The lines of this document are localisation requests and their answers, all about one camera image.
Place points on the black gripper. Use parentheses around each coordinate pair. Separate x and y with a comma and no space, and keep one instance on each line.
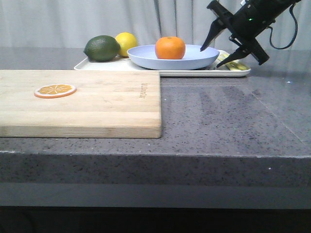
(246,24)

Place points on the orange fruit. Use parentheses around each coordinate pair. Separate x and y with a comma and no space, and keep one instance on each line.
(170,47)

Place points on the light blue plate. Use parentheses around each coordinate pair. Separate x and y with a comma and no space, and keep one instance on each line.
(145,56)

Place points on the yellow paper on tray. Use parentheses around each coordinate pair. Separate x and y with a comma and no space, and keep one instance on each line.
(233,65)

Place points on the yellow lemon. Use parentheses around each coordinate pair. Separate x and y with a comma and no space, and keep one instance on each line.
(126,41)

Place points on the green lime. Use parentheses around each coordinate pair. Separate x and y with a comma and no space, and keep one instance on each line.
(102,48)

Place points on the wooden cutting board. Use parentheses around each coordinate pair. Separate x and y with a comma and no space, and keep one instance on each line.
(107,104)

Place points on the orange slice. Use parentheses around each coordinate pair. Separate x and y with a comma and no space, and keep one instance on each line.
(55,91)

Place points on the grey curtain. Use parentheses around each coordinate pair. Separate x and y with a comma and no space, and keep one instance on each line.
(71,23)

